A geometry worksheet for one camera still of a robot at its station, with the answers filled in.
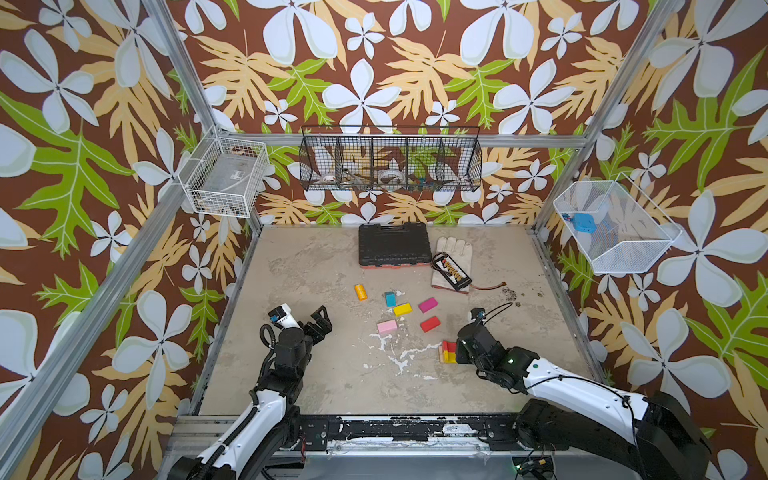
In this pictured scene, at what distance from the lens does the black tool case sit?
1.06m

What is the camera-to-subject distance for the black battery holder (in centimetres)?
103

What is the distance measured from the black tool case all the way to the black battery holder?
30 millimetres
